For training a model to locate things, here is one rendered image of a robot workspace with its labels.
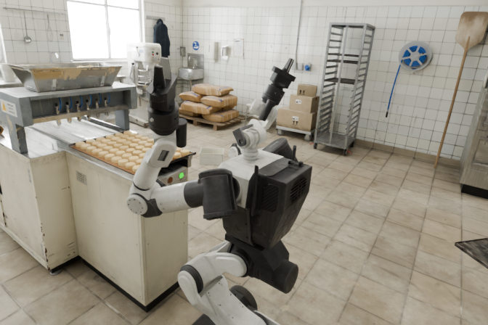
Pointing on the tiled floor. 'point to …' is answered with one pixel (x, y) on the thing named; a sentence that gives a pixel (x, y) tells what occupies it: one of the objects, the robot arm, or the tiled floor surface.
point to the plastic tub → (211, 156)
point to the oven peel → (469, 35)
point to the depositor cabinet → (39, 199)
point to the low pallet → (212, 121)
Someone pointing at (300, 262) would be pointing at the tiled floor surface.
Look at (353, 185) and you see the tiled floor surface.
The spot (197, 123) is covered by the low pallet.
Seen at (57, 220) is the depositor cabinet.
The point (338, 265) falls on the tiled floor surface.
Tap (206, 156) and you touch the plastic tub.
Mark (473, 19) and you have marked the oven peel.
